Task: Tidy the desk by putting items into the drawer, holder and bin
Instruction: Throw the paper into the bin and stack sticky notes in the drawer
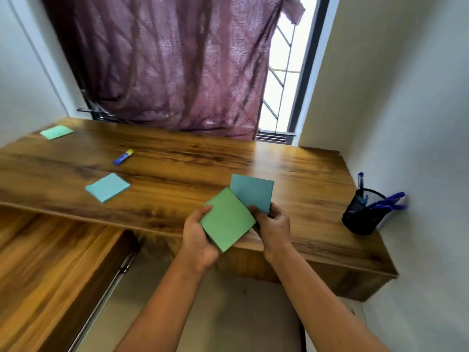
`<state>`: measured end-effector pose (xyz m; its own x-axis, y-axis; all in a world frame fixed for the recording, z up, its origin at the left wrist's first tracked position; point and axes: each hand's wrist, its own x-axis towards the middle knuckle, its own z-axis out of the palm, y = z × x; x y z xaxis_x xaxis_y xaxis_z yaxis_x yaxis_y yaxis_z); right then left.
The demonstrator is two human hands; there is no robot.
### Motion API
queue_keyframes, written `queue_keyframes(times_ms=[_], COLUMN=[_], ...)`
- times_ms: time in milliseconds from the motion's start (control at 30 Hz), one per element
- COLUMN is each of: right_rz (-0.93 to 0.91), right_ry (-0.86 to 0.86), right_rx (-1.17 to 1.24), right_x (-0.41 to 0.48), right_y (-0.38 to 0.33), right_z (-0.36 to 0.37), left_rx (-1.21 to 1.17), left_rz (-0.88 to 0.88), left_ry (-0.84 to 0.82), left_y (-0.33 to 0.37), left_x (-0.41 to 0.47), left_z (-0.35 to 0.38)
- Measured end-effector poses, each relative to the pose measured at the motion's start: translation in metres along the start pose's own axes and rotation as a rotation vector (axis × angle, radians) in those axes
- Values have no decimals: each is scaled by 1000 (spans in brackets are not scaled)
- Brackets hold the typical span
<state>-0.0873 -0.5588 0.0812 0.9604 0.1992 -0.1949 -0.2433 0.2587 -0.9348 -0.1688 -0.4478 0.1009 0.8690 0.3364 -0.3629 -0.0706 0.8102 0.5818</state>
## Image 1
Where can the person's right hand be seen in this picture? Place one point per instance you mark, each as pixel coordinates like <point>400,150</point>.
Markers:
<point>276,234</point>

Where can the person's left hand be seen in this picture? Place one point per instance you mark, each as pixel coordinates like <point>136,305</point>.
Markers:
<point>196,245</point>

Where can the green sticky note pad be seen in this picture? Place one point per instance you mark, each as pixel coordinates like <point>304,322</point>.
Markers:
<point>56,132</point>
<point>227,223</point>

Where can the light blue sticky note pad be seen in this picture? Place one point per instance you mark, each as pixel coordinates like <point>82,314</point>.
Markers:
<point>254,192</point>
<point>108,187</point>

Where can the black mesh pen holder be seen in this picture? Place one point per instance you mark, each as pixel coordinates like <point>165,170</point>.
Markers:
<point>362,218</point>

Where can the wooden desk drawer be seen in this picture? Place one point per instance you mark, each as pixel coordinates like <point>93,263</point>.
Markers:
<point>36,271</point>
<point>348,285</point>

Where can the blue glue stick yellow cap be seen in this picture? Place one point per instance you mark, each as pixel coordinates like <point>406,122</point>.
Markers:
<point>123,157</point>

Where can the bunch of blue pens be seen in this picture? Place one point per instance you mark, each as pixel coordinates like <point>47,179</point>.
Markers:
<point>390,200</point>

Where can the person's right forearm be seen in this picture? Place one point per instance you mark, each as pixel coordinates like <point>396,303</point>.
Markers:
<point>322,307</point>

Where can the person's left forearm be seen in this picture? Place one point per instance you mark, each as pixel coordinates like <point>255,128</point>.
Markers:
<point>161,311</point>

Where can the black baseboard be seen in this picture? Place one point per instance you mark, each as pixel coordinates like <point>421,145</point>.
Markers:
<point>303,340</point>

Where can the purple patterned curtain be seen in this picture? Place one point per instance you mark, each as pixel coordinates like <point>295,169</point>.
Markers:
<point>176,62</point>

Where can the grey drawer slide rail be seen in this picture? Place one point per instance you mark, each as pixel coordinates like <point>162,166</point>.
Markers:
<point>110,289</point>

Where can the black window frame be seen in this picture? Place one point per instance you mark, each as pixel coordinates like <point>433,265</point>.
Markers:
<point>311,51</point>

